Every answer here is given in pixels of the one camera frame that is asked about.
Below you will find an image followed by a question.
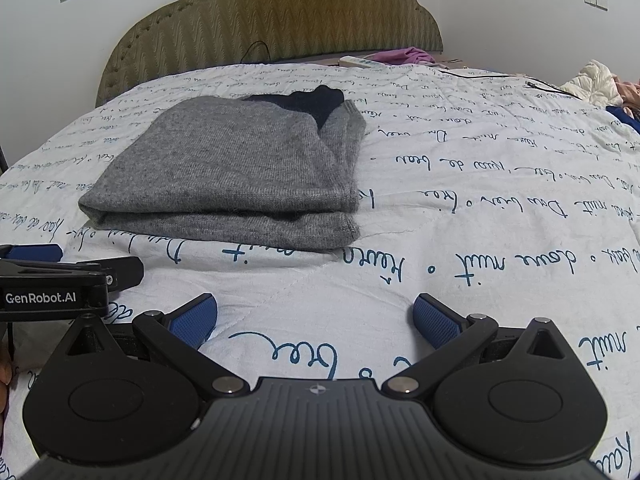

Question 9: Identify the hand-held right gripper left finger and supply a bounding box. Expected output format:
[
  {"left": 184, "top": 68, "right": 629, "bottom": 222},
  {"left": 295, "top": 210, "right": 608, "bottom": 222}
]
[{"left": 64, "top": 293, "right": 251, "bottom": 404}]

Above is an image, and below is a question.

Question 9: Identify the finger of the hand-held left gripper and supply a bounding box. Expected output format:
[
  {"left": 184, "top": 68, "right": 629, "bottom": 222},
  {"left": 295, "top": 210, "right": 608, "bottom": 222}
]
[
  {"left": 61, "top": 255, "right": 145, "bottom": 292},
  {"left": 0, "top": 243, "right": 64, "bottom": 264}
]

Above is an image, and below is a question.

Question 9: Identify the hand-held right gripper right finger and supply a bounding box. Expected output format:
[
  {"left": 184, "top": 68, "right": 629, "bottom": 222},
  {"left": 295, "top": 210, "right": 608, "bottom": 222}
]
[{"left": 381, "top": 293, "right": 570, "bottom": 402}]

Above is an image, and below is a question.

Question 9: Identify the grey sweater with navy sleeves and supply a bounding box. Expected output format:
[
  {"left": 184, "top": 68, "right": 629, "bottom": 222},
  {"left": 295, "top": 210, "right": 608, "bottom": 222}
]
[{"left": 77, "top": 85, "right": 370, "bottom": 254}]

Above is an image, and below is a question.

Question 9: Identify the white script-print blanket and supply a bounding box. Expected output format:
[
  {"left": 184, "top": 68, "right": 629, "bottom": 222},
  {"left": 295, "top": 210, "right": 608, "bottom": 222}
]
[{"left": 0, "top": 62, "right": 640, "bottom": 480}]

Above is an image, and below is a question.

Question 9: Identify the pink cloth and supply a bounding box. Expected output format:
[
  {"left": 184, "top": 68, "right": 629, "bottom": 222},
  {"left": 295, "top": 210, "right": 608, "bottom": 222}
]
[{"left": 372, "top": 46, "right": 437, "bottom": 67}]

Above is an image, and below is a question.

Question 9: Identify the blue garment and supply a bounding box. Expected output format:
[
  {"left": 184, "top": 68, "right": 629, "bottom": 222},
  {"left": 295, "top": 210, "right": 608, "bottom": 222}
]
[{"left": 605, "top": 104, "right": 640, "bottom": 135}]

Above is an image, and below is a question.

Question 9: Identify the white padded jacket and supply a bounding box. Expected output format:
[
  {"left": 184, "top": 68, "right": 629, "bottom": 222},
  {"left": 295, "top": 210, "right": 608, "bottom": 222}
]
[{"left": 559, "top": 59, "right": 625, "bottom": 107}]

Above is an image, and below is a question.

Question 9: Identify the pale pink garment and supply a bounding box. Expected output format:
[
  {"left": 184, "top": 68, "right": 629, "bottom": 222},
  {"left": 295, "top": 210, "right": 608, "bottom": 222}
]
[{"left": 614, "top": 79, "right": 640, "bottom": 109}]

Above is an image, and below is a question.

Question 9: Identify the olive padded headboard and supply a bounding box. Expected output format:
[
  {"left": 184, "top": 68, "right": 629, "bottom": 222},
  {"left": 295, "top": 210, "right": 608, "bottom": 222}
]
[{"left": 95, "top": 0, "right": 446, "bottom": 109}]

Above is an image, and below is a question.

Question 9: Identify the black cable on bed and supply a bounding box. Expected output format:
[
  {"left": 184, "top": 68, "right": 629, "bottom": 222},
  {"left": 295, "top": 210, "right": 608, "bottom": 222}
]
[{"left": 439, "top": 66, "right": 569, "bottom": 97}]

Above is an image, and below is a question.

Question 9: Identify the black cable at headboard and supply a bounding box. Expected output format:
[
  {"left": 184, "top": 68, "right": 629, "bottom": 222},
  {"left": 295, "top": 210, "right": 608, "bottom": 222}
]
[{"left": 239, "top": 39, "right": 272, "bottom": 64}]

